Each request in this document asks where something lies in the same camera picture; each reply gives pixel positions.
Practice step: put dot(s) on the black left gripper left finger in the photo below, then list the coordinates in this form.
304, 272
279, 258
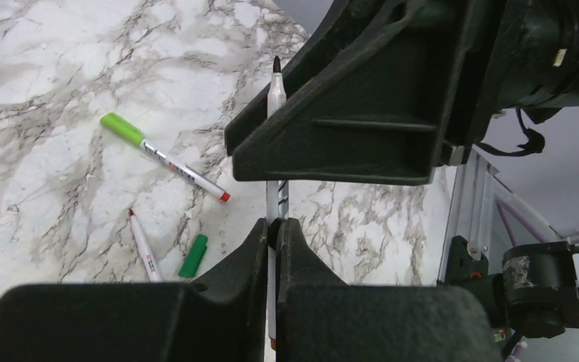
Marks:
220, 316

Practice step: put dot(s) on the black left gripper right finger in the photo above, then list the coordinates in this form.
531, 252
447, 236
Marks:
321, 318

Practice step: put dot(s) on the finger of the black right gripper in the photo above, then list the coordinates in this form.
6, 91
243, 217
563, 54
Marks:
369, 97

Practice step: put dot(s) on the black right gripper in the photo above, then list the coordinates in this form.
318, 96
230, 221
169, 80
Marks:
523, 54

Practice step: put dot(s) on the white pen red end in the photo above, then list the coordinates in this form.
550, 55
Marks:
183, 170

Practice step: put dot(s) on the light green pen cap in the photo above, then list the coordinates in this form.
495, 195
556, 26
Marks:
122, 128

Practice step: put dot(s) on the dark green pen cap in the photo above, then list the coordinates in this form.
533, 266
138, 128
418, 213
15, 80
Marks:
194, 257

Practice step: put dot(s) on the white pen red cap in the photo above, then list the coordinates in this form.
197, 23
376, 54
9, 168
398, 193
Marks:
144, 249

